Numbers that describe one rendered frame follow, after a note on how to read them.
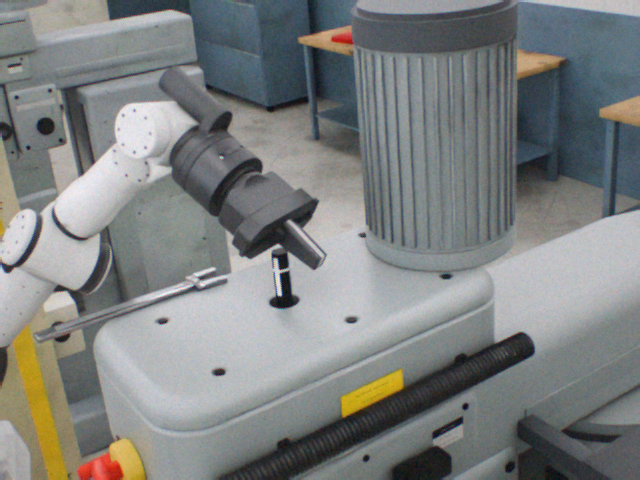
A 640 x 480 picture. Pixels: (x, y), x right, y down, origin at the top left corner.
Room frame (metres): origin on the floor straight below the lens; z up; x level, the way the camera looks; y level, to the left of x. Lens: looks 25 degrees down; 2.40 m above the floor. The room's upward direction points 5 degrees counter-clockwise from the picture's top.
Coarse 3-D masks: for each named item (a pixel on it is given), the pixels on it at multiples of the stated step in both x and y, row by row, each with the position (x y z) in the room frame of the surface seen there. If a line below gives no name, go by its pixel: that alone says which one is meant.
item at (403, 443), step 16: (464, 400) 0.94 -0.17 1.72; (432, 416) 0.91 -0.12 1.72; (448, 416) 0.93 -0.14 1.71; (464, 416) 0.94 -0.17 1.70; (400, 432) 0.89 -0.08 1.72; (416, 432) 0.90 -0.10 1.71; (432, 432) 0.91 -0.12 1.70; (448, 432) 0.92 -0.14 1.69; (464, 432) 0.94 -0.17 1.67; (368, 448) 0.86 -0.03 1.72; (384, 448) 0.87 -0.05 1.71; (400, 448) 0.88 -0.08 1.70; (416, 448) 0.90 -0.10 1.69; (448, 448) 0.92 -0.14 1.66; (464, 448) 0.94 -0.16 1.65; (336, 464) 0.84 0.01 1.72; (352, 464) 0.85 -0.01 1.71; (368, 464) 0.86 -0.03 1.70; (384, 464) 0.87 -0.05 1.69; (400, 464) 0.88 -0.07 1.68
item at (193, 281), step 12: (192, 276) 1.02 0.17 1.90; (204, 276) 1.03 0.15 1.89; (168, 288) 0.99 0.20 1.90; (180, 288) 0.99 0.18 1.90; (192, 288) 1.00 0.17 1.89; (204, 288) 0.99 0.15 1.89; (132, 300) 0.97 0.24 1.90; (144, 300) 0.97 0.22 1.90; (156, 300) 0.97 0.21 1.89; (96, 312) 0.95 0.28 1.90; (108, 312) 0.95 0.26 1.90; (120, 312) 0.95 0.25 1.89; (60, 324) 0.93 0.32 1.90; (72, 324) 0.92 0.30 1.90; (84, 324) 0.93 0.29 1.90; (36, 336) 0.90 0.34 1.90; (48, 336) 0.90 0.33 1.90
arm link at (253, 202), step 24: (216, 144) 0.98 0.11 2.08; (240, 144) 1.00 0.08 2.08; (192, 168) 0.97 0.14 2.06; (216, 168) 0.96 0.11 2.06; (240, 168) 0.97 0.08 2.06; (192, 192) 0.97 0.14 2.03; (216, 192) 0.95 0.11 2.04; (240, 192) 0.94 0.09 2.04; (264, 192) 0.95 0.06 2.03; (288, 192) 0.97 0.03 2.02; (240, 216) 0.92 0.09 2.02; (264, 216) 0.91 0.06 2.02; (288, 216) 0.93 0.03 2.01; (240, 240) 0.90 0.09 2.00; (264, 240) 0.92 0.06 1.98
